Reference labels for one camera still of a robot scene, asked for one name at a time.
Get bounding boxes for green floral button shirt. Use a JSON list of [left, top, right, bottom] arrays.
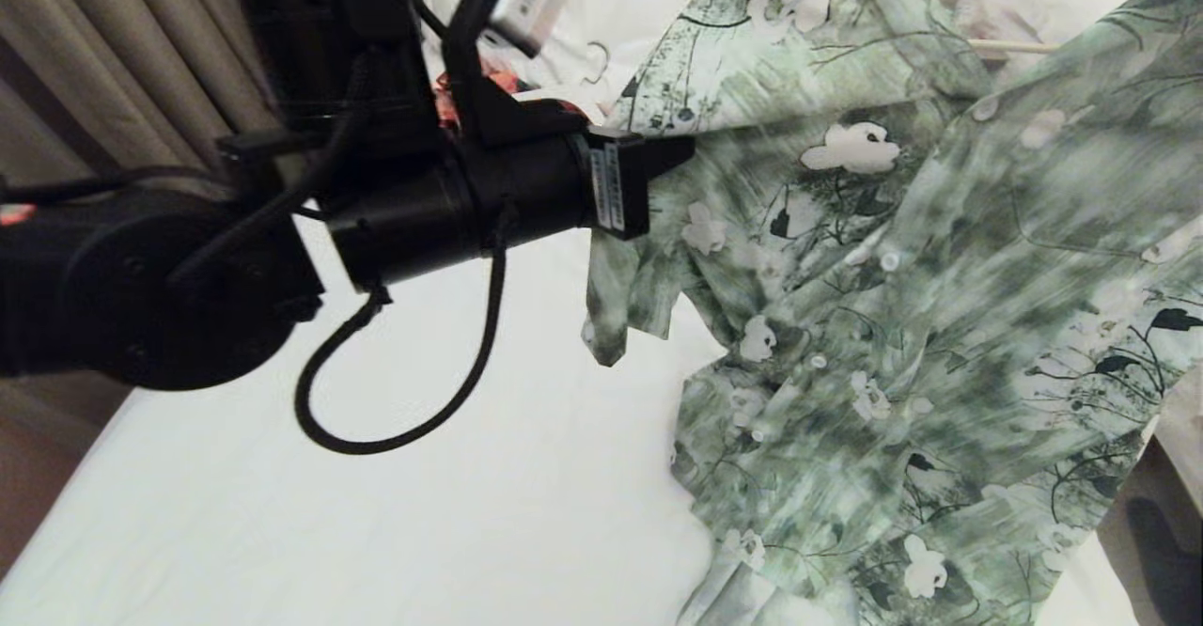
[[581, 0, 1203, 626]]

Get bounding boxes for white clip hanger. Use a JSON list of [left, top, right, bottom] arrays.
[[526, 41, 612, 115]]

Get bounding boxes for orange floral garment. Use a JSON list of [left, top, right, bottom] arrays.
[[432, 53, 588, 129]]

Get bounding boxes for white crumpled duvet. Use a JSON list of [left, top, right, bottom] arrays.
[[423, 0, 743, 101]]

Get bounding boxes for brown curtain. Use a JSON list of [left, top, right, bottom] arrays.
[[0, 0, 283, 195]]

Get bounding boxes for black slipper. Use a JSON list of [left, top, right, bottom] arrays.
[[1126, 497, 1203, 626]]

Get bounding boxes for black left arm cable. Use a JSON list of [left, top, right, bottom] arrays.
[[294, 231, 508, 456]]

